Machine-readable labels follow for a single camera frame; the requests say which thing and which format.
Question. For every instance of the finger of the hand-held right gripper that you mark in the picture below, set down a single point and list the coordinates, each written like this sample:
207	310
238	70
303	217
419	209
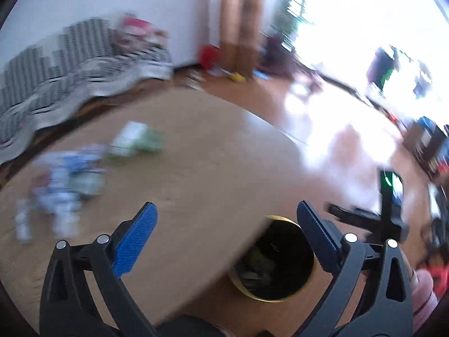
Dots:
350	213

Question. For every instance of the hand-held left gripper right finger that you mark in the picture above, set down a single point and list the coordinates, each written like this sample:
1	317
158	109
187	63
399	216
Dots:
317	237

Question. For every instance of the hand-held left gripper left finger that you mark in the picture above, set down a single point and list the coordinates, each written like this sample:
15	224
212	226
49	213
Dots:
136	242

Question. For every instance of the black gold-rimmed waste bin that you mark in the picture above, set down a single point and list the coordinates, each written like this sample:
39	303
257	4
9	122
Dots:
277	270

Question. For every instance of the white green paper carton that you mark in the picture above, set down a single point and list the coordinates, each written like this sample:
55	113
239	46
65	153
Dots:
136	140

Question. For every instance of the person's right forearm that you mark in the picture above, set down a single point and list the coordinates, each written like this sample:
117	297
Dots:
424	295

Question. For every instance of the red cloth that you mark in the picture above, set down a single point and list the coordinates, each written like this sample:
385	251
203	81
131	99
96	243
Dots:
440	273

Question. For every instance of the dark wooden cabinet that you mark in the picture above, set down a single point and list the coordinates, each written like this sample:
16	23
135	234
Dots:
426	144

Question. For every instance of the pile of blue white wrappers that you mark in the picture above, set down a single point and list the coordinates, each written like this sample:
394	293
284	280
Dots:
59	196

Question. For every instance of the yellow toy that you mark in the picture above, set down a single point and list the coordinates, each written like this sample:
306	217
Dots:
238	76

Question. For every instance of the grey striped sofa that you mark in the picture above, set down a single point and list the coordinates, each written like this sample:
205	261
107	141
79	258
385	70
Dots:
70	66

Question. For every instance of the red bag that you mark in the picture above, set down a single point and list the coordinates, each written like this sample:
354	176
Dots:
208	56

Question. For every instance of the brown plush toy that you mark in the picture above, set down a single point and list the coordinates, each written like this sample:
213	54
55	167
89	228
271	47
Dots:
159	38

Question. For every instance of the wooden door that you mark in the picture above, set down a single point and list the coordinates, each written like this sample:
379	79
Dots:
242	21

